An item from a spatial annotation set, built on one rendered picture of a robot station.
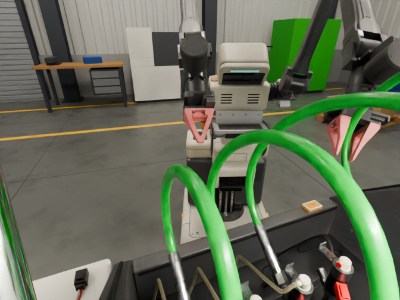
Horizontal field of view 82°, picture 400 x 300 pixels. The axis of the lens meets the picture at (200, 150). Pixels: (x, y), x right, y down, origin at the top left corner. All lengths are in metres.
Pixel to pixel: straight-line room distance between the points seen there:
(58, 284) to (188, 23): 0.66
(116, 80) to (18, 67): 2.46
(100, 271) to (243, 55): 0.88
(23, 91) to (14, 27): 1.37
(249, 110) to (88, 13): 5.70
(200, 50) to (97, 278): 0.51
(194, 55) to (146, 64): 4.91
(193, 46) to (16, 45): 6.36
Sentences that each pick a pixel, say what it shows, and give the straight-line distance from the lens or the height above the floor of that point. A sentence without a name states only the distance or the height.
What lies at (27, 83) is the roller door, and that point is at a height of 0.41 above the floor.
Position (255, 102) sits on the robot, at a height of 1.14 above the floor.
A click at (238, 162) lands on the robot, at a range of 1.24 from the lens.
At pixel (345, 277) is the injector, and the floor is 1.09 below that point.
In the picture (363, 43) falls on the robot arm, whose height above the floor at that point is 1.40.
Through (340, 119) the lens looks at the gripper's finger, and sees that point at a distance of 0.53.
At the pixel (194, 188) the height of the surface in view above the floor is 1.31.
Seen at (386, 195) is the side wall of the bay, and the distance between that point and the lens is 0.75.
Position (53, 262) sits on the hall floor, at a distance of 2.05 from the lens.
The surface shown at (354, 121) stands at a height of 1.27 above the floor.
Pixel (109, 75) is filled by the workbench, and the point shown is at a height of 0.67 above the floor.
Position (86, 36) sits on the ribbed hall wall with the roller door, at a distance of 6.48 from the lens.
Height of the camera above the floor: 1.42
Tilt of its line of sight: 27 degrees down
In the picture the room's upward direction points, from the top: straight up
